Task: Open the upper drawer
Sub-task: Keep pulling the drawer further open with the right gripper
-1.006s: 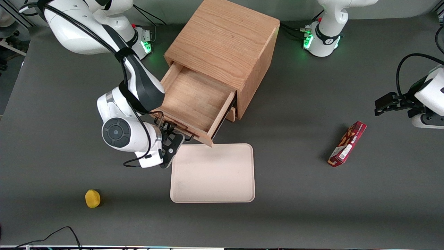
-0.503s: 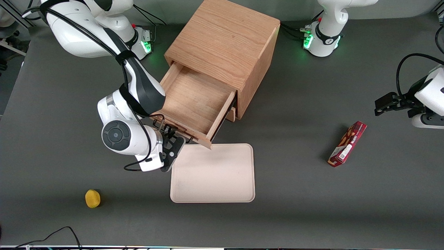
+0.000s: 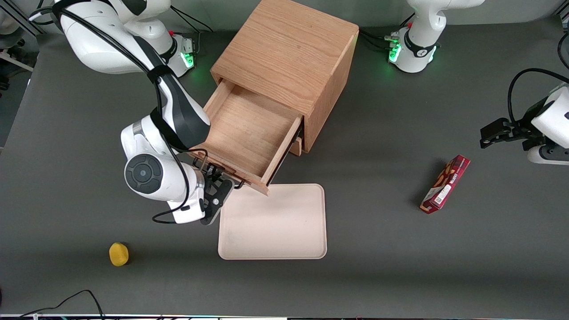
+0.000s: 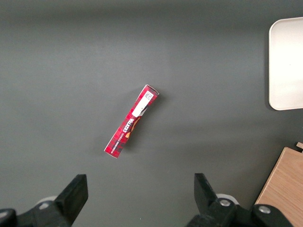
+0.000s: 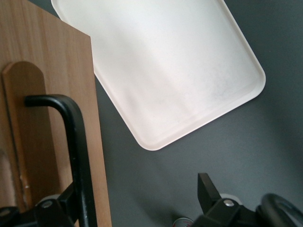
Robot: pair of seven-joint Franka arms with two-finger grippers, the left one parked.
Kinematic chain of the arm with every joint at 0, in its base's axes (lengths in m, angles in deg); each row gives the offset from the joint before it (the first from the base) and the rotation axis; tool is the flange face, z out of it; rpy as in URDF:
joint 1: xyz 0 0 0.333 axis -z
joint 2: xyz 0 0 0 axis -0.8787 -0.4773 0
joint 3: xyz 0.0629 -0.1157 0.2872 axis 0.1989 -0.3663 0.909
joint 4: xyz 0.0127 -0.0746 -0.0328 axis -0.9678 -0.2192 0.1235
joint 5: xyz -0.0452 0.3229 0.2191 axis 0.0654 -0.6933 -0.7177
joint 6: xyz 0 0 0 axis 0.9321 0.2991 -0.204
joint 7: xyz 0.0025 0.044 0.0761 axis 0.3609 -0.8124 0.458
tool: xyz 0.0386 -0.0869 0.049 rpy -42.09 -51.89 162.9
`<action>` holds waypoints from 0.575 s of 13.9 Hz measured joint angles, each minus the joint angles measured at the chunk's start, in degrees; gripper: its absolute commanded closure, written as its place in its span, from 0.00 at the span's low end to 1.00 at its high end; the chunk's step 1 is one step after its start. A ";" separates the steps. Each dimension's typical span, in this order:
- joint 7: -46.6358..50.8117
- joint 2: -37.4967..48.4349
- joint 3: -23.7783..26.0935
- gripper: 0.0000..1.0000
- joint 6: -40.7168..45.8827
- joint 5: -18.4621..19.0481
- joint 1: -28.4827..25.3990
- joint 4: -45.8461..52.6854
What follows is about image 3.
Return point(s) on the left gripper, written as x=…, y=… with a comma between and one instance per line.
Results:
x=523, y=131

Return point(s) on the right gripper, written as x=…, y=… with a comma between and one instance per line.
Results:
x=210, y=174

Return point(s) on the wooden drawer with worn notch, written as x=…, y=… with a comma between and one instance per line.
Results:
x=249, y=129

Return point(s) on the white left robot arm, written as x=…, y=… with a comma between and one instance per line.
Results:
x=422, y=40

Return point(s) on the wooden drawer cabinet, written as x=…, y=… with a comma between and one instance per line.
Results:
x=289, y=49

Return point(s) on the beige plastic tray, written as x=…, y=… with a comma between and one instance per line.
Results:
x=275, y=222

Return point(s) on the red cookie box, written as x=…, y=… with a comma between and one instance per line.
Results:
x=446, y=183

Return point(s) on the yellow lemon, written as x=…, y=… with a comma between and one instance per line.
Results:
x=118, y=254

